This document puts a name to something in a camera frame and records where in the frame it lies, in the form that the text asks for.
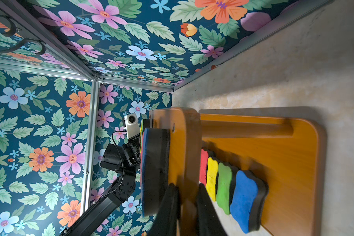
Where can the red eraser lower shelf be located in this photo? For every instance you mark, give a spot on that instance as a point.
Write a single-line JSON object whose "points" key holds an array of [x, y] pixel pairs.
{"points": [[205, 155]]}

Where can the blue eraser lower right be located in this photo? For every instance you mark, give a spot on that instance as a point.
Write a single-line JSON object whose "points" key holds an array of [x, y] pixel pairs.
{"points": [[248, 201]]}

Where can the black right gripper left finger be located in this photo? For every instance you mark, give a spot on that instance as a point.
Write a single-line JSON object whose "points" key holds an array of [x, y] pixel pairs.
{"points": [[165, 223]]}

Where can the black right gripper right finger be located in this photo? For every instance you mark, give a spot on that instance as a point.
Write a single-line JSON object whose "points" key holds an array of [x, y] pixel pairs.
{"points": [[208, 221]]}

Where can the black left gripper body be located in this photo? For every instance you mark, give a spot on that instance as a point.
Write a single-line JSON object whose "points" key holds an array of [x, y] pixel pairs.
{"points": [[132, 153]]}

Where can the green eraser lower shelf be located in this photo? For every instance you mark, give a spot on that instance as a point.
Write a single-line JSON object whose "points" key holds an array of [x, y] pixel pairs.
{"points": [[226, 186]]}

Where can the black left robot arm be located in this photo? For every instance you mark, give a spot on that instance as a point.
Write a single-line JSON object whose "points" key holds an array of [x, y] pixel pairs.
{"points": [[124, 160]]}

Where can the blue eraser shelf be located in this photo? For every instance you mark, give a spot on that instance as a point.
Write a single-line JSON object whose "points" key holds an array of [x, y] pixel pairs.
{"points": [[154, 168]]}

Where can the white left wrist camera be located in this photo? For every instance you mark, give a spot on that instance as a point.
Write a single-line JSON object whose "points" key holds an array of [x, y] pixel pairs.
{"points": [[132, 126]]}

